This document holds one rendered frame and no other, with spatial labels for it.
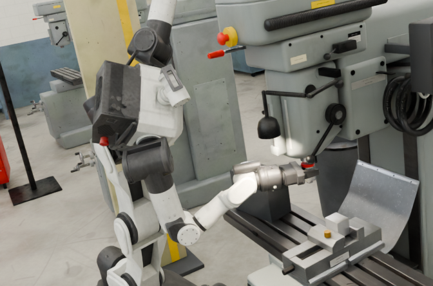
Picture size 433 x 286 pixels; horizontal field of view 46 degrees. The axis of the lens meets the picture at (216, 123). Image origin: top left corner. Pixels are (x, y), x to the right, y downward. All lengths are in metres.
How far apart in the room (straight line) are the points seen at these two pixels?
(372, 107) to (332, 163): 1.97
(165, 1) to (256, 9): 0.48
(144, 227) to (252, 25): 1.00
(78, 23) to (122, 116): 1.59
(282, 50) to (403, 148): 0.69
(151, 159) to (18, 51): 8.93
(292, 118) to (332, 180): 2.18
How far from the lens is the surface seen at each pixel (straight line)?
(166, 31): 1.84
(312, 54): 1.60
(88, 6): 3.18
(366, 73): 1.76
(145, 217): 2.11
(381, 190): 2.10
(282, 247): 1.95
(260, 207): 2.11
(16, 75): 10.48
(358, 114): 1.76
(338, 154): 3.70
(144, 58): 1.78
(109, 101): 1.65
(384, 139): 2.06
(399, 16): 1.86
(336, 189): 3.84
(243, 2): 1.50
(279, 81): 1.65
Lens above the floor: 1.97
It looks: 17 degrees down
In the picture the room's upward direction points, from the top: 10 degrees counter-clockwise
